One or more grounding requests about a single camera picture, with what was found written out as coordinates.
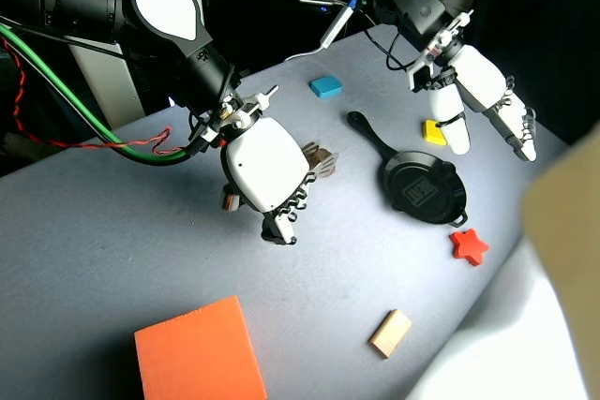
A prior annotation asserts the orange foam box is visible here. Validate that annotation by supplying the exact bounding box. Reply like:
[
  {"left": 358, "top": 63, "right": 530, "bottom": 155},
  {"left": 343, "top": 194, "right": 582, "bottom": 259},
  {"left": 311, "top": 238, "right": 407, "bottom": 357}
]
[{"left": 133, "top": 295, "right": 269, "bottom": 400}]

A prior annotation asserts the red star block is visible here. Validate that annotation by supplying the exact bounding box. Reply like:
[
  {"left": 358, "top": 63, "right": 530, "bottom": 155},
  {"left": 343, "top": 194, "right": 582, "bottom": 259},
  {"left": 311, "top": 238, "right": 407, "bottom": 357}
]
[{"left": 448, "top": 228, "right": 490, "bottom": 267}]

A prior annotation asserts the red and black twisted wire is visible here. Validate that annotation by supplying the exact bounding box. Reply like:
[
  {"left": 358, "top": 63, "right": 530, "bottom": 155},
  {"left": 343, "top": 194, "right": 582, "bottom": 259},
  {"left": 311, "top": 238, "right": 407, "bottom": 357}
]
[{"left": 0, "top": 37, "right": 185, "bottom": 156}]

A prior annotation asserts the grey table cloth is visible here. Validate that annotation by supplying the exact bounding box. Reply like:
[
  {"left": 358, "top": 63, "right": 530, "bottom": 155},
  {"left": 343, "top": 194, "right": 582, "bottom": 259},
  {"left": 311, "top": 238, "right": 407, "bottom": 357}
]
[{"left": 0, "top": 29, "right": 571, "bottom": 400}]

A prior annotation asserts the yellow block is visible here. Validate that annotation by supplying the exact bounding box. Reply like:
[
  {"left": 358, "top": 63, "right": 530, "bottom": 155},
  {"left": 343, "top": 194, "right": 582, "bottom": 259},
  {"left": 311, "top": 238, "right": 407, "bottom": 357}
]
[{"left": 421, "top": 119, "right": 449, "bottom": 145}]

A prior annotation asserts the blue rounded block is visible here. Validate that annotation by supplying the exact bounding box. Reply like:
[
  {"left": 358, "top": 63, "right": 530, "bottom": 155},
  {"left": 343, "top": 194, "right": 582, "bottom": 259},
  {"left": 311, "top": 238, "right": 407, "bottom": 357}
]
[{"left": 308, "top": 75, "right": 344, "bottom": 99}]

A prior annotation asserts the tan cardboard sheet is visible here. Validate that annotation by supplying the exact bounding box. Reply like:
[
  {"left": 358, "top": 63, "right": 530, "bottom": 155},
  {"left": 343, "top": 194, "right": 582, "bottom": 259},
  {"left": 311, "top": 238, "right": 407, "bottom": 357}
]
[{"left": 521, "top": 121, "right": 600, "bottom": 400}]

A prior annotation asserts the plain wooden block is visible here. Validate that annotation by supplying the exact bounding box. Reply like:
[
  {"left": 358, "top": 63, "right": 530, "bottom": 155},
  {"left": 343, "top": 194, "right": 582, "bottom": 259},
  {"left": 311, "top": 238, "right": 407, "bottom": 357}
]
[{"left": 367, "top": 308, "right": 413, "bottom": 360}]

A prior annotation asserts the white cable adapter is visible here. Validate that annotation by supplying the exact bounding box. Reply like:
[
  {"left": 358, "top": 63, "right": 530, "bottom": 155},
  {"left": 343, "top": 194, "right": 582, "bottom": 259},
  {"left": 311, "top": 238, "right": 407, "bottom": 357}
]
[{"left": 284, "top": 0, "right": 363, "bottom": 63}]

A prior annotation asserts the white sheet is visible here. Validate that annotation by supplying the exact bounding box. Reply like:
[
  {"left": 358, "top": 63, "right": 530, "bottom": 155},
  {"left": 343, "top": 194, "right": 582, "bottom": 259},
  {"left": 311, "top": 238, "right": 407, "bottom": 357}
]
[{"left": 405, "top": 235, "right": 591, "bottom": 400}]

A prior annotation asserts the black cast iron skillet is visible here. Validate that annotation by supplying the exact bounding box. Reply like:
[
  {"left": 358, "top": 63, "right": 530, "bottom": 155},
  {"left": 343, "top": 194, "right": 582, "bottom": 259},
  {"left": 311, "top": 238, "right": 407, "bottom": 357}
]
[{"left": 345, "top": 111, "right": 470, "bottom": 228}]

